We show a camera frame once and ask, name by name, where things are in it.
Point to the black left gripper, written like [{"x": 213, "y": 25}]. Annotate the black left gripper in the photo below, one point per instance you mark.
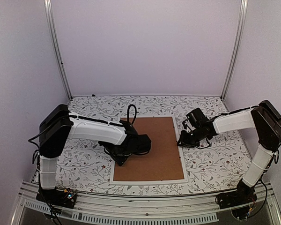
[{"x": 120, "y": 161}]

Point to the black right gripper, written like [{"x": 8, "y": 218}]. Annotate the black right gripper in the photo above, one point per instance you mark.
[{"x": 183, "y": 142}]

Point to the brown cardboard backing board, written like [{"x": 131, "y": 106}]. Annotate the brown cardboard backing board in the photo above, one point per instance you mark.
[{"x": 161, "y": 164}]

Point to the white picture frame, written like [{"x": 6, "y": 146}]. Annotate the white picture frame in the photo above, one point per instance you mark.
[{"x": 150, "y": 182}]

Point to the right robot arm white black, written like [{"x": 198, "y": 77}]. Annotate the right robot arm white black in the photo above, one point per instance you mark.
[{"x": 264, "y": 118}]

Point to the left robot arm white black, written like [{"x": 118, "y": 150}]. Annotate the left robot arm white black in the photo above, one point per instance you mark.
[{"x": 119, "y": 139}]

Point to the floral patterned table cover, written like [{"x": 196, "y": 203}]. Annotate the floral patterned table cover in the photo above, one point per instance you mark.
[{"x": 84, "y": 166}]

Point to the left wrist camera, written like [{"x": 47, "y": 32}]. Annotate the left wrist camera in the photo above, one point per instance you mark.
[{"x": 143, "y": 146}]

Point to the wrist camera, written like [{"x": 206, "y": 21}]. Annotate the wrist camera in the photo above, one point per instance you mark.
[
  {"x": 196, "y": 118},
  {"x": 143, "y": 146}
]

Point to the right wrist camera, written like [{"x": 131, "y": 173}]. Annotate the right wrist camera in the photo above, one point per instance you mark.
[{"x": 196, "y": 118}]

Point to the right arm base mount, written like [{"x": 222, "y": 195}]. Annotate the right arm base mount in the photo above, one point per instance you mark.
[{"x": 242, "y": 195}]

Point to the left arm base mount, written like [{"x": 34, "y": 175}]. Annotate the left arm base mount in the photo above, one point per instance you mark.
[{"x": 53, "y": 197}]

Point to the aluminium front rail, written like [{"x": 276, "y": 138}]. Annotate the aluminium front rail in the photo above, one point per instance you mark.
[{"x": 99, "y": 209}]

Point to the right aluminium corner post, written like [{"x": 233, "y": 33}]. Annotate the right aluminium corner post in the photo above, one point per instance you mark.
[{"x": 236, "y": 47}]

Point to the aluminium corner post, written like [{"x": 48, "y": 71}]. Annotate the aluminium corner post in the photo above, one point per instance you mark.
[
  {"x": 55, "y": 44},
  {"x": 236, "y": 47}
]

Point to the left aluminium corner post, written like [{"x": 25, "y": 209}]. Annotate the left aluminium corner post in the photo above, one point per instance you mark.
[{"x": 55, "y": 44}]

